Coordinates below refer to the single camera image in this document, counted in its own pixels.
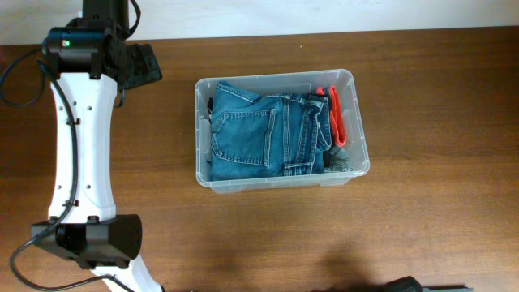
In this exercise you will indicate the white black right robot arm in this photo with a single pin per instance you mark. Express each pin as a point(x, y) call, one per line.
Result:
point(410, 284)

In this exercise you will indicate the dark blue jeans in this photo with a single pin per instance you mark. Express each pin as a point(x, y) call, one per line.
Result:
point(254, 136)

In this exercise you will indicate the clear plastic storage bin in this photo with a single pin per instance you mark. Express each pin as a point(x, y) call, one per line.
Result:
point(298, 82)

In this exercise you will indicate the light blue jeans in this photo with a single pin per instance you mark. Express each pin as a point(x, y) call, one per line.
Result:
point(337, 159)

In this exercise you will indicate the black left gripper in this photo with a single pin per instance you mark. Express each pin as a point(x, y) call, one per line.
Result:
point(144, 69)

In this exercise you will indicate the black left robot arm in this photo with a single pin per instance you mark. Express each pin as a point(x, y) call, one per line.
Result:
point(90, 66)

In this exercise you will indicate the black red garment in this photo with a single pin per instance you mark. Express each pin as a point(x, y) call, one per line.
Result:
point(339, 133)

